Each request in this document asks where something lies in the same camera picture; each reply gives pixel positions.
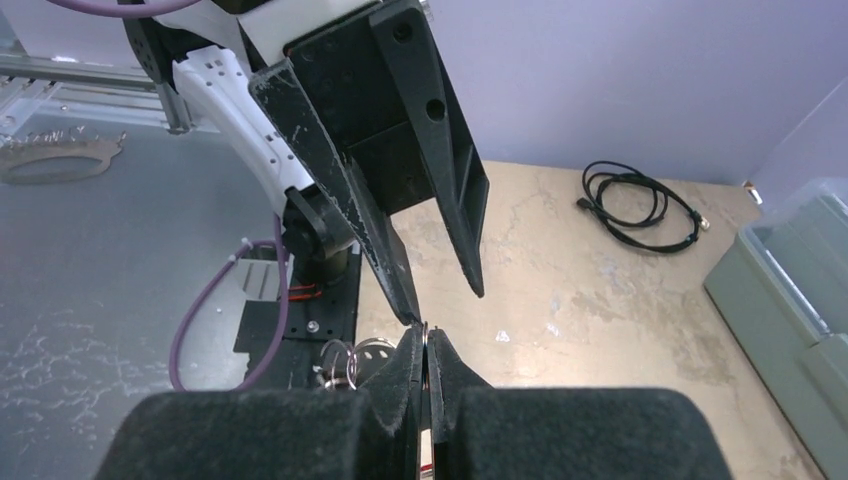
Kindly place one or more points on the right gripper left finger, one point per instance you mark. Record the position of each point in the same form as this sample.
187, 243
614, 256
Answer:
254, 434

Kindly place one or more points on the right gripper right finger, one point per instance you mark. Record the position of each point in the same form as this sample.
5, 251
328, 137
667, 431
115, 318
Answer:
483, 432

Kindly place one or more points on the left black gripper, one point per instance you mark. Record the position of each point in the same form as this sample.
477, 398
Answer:
368, 108

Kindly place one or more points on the metal keyring with keys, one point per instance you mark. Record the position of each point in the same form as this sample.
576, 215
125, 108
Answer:
375, 406

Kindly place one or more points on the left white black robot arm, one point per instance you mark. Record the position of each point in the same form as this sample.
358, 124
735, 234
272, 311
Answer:
214, 81

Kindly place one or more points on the green plastic toolbox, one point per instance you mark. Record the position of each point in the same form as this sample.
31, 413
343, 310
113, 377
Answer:
782, 290

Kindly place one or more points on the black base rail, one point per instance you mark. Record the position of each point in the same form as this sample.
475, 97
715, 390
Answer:
313, 350

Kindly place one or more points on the aluminium frame rail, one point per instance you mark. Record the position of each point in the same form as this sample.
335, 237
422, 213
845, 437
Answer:
108, 85

